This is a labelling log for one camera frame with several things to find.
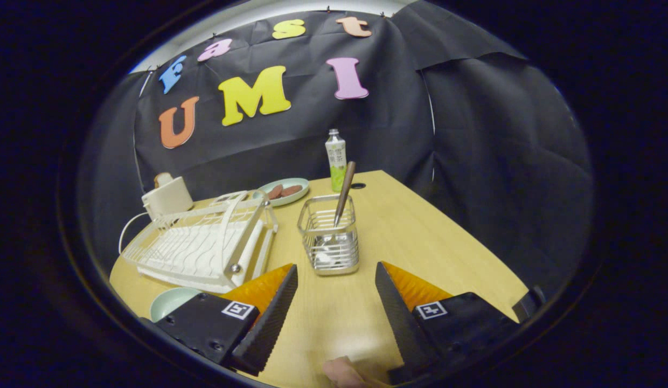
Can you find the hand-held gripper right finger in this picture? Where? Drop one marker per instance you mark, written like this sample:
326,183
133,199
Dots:
401,323

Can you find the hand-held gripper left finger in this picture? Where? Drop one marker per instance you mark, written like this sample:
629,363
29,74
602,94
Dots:
269,323

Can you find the metal spoon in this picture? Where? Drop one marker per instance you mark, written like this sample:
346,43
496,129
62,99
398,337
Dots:
346,188

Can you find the pale green food plate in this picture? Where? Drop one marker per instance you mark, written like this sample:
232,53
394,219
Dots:
291,200

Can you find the small black block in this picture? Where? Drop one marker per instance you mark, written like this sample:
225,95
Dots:
529,304

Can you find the brown fried chicken piece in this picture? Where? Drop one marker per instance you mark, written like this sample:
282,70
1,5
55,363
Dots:
275,192
292,190

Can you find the white toaster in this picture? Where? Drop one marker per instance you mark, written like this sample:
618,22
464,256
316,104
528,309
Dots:
169,199

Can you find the green tea bottle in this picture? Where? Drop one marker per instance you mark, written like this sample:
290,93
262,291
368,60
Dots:
335,156

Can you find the toast slice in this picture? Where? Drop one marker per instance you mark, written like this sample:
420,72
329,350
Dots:
161,179

